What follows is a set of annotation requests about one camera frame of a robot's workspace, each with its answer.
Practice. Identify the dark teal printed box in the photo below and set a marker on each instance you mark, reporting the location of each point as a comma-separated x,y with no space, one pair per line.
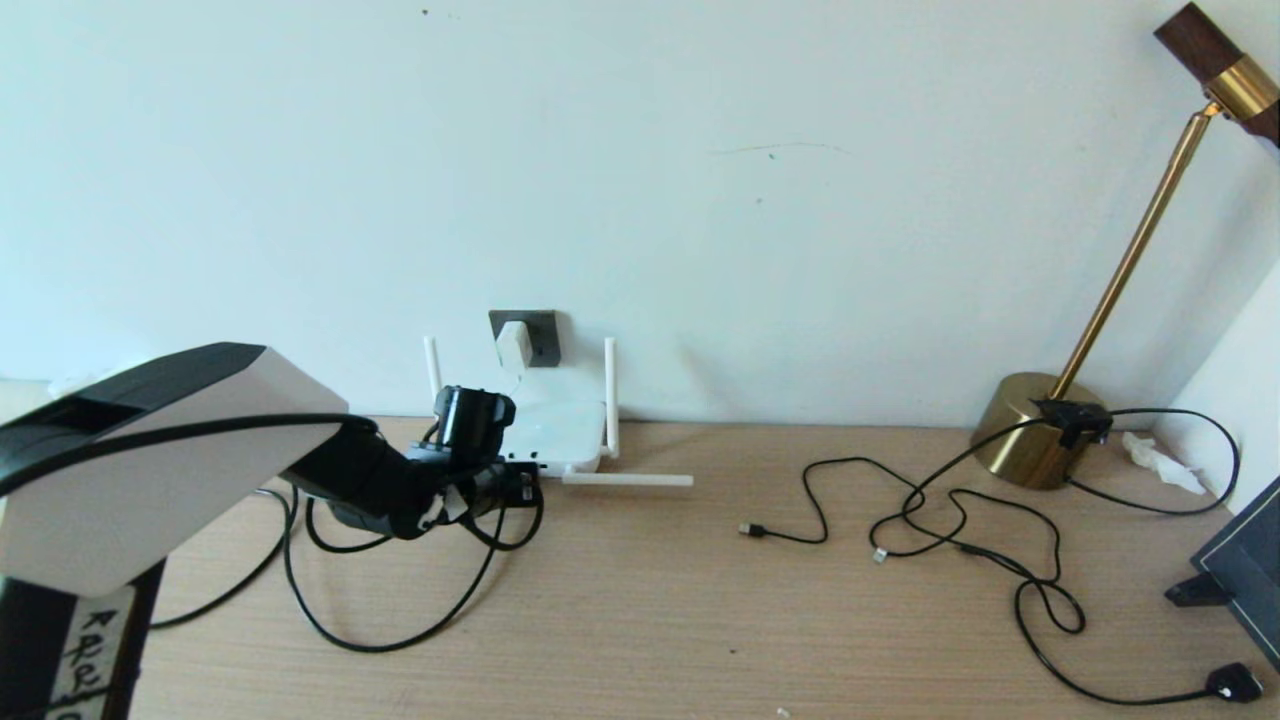
1250,570

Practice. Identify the grey wall socket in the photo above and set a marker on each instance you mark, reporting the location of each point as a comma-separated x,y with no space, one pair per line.
547,338

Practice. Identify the white power adapter block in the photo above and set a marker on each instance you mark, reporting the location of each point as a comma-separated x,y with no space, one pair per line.
515,343

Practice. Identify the crumpled white tissue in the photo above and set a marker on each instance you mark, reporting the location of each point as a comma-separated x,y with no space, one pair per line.
1160,465

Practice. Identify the black plastic clip stand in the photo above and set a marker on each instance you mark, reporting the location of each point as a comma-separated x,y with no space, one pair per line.
1197,590

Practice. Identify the white router with antennas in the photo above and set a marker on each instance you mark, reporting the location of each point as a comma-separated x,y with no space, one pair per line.
570,425

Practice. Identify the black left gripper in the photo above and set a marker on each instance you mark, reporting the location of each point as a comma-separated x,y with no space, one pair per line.
480,490

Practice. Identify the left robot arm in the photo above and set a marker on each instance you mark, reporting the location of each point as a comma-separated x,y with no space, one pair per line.
130,470

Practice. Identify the black inline lamp switch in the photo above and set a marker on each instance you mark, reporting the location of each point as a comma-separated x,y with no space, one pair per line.
1072,420

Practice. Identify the brass desk lamp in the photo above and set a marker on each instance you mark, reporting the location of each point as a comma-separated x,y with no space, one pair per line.
1030,440

